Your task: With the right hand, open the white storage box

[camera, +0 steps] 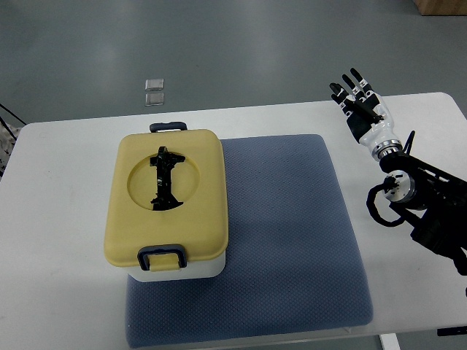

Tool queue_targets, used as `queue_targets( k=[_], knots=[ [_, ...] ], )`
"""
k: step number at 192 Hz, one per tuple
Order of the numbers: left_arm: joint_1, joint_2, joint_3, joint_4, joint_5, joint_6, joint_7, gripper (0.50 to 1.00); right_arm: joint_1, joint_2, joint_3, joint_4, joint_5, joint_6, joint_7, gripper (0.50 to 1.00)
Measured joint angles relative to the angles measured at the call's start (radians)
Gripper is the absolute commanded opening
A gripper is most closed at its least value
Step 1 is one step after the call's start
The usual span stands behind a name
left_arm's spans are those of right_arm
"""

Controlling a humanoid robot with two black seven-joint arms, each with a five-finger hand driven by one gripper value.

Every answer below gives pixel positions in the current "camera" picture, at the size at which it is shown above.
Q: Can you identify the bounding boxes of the dark blue rear latch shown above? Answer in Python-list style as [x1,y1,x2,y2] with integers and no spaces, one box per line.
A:
[149,121,188,133]

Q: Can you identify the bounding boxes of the blue grey cushion mat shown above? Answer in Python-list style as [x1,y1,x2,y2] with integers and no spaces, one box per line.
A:
[126,134,373,348]

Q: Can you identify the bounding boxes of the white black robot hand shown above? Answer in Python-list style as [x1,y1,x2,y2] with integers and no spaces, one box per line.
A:
[330,68,402,160]

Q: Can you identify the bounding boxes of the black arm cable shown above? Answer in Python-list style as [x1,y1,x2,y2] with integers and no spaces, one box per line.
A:
[366,183,409,226]

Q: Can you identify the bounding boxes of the dark blue latch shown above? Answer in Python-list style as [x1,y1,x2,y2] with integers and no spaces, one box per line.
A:
[149,121,188,133]
[137,244,188,272]

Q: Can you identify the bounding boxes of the dark blue front latch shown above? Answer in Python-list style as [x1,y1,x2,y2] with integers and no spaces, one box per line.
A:
[137,244,188,272]

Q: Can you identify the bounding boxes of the yellow storage box lid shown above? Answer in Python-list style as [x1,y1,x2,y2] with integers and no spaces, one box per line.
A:
[104,130,228,273]

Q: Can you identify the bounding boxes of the black lid handle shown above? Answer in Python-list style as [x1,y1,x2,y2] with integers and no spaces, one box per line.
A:
[150,146,185,211]

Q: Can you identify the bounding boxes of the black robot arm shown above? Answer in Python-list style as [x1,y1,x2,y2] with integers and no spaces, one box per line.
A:
[366,131,466,276]

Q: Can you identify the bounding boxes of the upper metal floor plate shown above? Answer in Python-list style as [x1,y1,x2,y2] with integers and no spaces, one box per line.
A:
[144,78,164,91]

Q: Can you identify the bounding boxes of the black object at bottom right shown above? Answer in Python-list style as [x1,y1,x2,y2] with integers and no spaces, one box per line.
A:
[437,326,467,337]

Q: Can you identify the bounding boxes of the brown cardboard box corner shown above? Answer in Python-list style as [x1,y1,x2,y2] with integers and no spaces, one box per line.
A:
[413,0,466,16]

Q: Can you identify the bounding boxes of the patterned fabric at left edge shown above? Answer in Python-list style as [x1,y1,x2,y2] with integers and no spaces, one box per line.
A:
[1,117,22,177]

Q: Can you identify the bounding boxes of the white storage box base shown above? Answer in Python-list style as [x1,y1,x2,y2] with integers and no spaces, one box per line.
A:
[123,252,225,282]

